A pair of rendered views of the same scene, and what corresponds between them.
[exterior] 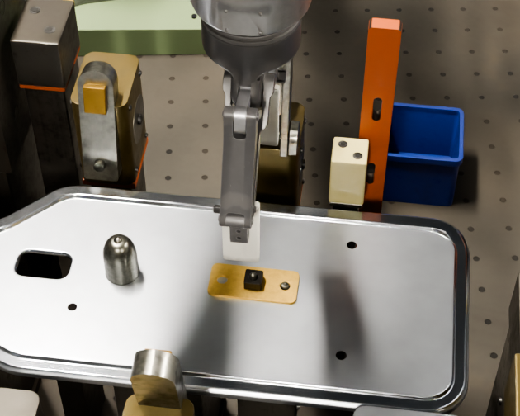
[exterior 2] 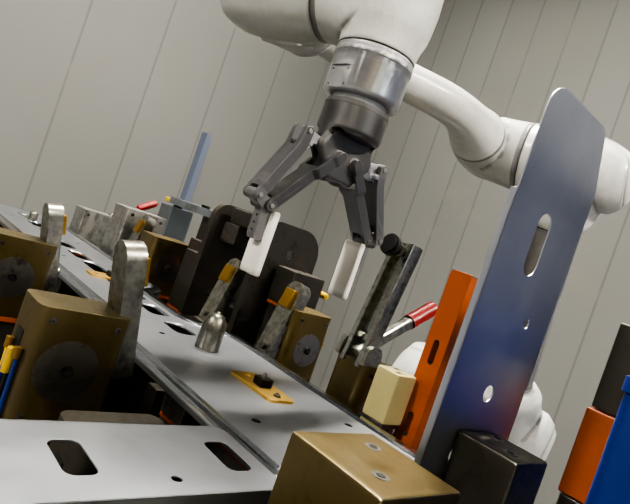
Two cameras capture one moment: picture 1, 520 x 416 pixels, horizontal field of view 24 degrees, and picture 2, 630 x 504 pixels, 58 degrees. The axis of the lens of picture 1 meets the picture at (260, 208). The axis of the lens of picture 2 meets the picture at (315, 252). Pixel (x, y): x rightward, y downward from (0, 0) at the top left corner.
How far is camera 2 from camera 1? 86 cm
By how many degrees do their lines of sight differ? 59
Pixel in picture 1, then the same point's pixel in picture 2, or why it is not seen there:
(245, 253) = (251, 263)
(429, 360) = not seen: hidden behind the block
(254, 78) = (328, 127)
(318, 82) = not seen: outside the picture
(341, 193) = (372, 403)
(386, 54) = (455, 296)
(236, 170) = (276, 159)
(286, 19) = (362, 80)
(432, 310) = not seen: hidden behind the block
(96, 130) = (276, 320)
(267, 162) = (345, 371)
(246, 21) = (340, 74)
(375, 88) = (438, 329)
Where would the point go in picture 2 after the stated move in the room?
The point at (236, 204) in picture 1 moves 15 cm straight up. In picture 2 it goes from (260, 178) to (308, 38)
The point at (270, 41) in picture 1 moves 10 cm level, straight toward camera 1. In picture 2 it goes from (347, 100) to (285, 56)
